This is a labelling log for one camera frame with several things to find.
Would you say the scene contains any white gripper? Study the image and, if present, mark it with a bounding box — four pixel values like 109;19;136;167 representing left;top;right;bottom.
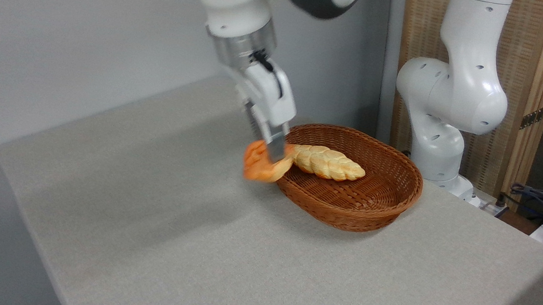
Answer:
227;58;301;165

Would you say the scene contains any round orange bread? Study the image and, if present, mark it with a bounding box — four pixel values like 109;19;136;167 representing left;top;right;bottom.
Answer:
242;139;296;185

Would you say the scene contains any long braided pale bread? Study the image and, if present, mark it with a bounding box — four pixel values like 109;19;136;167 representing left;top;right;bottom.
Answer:
285;143;368;183

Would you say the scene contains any brown wicker basket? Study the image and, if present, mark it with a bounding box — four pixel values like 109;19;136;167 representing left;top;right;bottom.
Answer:
271;120;428;238

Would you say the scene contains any white power strip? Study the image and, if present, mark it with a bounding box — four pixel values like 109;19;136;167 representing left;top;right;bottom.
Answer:
476;198;511;218

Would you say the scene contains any metal screen hinge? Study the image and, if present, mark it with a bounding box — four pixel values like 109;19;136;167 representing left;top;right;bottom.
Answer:
519;102;543;131

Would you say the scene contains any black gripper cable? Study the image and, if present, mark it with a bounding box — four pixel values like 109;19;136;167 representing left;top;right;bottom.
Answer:
248;49;287;98

